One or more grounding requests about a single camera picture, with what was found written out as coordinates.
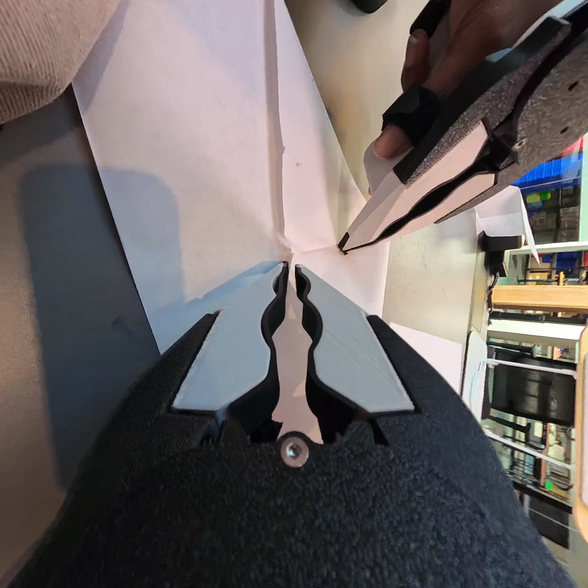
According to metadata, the black office chair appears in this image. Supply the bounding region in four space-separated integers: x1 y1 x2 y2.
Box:
491 360 577 425

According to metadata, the white paper sheet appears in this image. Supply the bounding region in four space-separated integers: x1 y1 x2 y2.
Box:
73 0 392 443
390 322 466 397
474 186 540 263

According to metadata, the stack of blue bins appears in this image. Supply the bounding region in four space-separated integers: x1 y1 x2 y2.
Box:
512 154 588 189

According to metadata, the person's left hand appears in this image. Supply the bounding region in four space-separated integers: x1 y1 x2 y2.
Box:
373 0 567 160

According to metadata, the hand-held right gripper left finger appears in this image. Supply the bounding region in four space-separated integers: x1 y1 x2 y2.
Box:
172 262 290 439

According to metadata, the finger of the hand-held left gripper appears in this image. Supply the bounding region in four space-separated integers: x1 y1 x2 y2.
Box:
338 122 504 253
342 173 497 254

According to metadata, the person's beige sweatshirt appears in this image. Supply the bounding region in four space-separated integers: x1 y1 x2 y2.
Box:
0 0 121 126

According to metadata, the folded white paper sheet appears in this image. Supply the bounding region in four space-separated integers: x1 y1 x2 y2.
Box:
474 186 540 263

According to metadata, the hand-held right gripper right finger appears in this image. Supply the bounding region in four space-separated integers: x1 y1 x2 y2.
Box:
294 265 416 444

